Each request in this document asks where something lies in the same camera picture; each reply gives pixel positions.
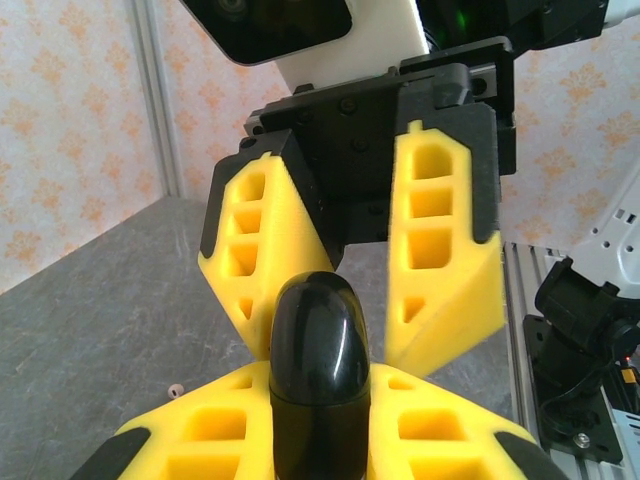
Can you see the long aluminium mounting rail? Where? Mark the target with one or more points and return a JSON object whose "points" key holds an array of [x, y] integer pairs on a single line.
{"points": [[515, 300]]}

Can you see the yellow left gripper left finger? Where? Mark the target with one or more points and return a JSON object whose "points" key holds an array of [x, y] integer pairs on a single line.
{"points": [[200, 430]]}

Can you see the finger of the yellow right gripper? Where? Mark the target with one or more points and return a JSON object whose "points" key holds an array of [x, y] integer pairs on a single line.
{"points": [[295, 225], [440, 330]]}

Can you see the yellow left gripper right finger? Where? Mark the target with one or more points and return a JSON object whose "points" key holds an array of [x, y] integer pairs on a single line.
{"points": [[450, 430]]}

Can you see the aluminium frame post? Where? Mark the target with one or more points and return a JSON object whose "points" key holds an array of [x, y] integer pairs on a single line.
{"points": [[157, 100]]}

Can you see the black earbuds charging case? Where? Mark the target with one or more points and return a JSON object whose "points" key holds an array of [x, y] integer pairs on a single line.
{"points": [[320, 350]]}

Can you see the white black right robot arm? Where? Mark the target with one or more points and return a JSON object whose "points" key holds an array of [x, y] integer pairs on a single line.
{"points": [[575, 310]]}

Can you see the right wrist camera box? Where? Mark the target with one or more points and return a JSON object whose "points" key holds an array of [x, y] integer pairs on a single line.
{"points": [[320, 60]]}

